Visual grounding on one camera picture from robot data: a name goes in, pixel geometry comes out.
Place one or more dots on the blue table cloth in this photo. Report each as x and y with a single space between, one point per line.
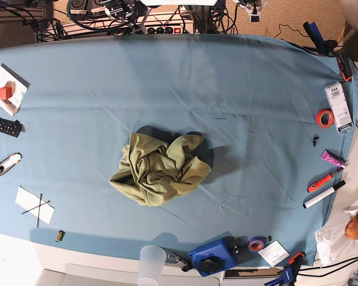
253 99

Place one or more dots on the blue orange bar clamp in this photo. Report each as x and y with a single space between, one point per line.
288 275

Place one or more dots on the purple tube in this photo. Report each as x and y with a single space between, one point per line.
332 159

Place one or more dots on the black remote control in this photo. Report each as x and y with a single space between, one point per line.
11 128

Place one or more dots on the orange black clamp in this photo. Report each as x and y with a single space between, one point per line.
344 65

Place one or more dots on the white power strip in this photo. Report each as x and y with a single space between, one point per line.
165 23

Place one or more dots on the blue handled clamp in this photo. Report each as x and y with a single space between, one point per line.
322 47

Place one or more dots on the white notepad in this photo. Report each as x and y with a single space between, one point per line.
12 90

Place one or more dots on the purple tape roll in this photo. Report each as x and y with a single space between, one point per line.
256 243

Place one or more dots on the white webcam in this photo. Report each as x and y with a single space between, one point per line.
252 8

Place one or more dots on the clear packaged box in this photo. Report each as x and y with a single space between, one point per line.
339 108

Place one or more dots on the white paper sheet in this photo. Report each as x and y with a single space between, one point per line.
27 200

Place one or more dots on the black cable tie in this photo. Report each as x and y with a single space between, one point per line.
37 207
40 201

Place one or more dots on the small black clip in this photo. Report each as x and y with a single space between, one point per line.
315 140

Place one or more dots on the white card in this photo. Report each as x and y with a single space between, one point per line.
274 253

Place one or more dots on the translucent plastic cup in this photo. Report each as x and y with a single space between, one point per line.
151 263

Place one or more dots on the orange pen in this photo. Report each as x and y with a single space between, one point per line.
316 185

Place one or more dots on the blue plastic box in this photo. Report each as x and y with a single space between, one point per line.
218 248

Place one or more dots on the orange tape roll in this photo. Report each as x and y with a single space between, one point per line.
325 118

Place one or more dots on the white black marker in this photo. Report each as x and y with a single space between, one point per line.
323 195

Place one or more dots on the white plastic bag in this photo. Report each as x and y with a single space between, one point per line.
331 242

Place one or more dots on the small green yellow battery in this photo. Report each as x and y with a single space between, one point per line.
59 236

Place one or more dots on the black knob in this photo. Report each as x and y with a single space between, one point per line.
209 265

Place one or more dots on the metal carabiner keyring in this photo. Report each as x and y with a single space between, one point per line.
183 264

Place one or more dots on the red cube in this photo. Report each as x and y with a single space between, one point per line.
5 93

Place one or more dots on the olive green t-shirt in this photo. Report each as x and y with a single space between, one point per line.
153 172

